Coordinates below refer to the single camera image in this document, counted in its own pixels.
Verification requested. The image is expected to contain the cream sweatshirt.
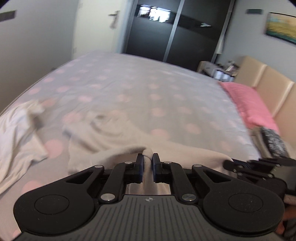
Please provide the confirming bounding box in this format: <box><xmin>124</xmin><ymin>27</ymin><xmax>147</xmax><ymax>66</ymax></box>
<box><xmin>63</xmin><ymin>111</ymin><xmax>230</xmax><ymax>195</ymax></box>

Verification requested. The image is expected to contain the black patterned bag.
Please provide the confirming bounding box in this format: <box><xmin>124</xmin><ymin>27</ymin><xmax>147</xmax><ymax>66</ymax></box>
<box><xmin>250</xmin><ymin>126</ymin><xmax>290</xmax><ymax>158</ymax></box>

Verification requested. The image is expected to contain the pink pillow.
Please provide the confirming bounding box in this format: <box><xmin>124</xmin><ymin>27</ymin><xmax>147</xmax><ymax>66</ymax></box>
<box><xmin>219</xmin><ymin>82</ymin><xmax>280</xmax><ymax>133</ymax></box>

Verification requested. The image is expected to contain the grey pink-dotted bed sheet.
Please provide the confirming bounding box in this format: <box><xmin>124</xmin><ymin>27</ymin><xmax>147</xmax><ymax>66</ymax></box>
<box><xmin>1</xmin><ymin>51</ymin><xmax>259</xmax><ymax>240</ymax></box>

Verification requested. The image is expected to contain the beige padded headboard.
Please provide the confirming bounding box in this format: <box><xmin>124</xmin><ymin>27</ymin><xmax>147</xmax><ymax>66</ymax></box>
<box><xmin>234</xmin><ymin>56</ymin><xmax>296</xmax><ymax>148</ymax></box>

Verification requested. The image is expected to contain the cluttered bedside table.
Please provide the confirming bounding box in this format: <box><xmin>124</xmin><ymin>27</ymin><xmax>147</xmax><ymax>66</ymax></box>
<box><xmin>197</xmin><ymin>61</ymin><xmax>239</xmax><ymax>82</ymax></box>

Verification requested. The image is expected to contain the white crumpled garment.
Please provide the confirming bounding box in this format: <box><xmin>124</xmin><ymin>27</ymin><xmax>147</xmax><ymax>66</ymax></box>
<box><xmin>1</xmin><ymin>100</ymin><xmax>49</xmax><ymax>193</ymax></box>

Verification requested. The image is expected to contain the black sliding wardrobe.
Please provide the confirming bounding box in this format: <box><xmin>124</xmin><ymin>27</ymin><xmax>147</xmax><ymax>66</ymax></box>
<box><xmin>123</xmin><ymin>1</ymin><xmax>235</xmax><ymax>71</ymax></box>

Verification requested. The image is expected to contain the framed yellow field painting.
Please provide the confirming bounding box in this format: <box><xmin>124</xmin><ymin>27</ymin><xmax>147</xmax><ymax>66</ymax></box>
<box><xmin>265</xmin><ymin>12</ymin><xmax>296</xmax><ymax>45</ymax></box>

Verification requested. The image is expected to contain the white room door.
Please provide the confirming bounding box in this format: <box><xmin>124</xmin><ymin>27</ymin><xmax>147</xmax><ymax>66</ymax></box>
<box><xmin>72</xmin><ymin>0</ymin><xmax>134</xmax><ymax>59</ymax></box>

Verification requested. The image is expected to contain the grey wall switch plate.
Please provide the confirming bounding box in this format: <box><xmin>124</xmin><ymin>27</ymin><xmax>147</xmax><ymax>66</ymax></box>
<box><xmin>245</xmin><ymin>9</ymin><xmax>263</xmax><ymax>15</ymax></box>

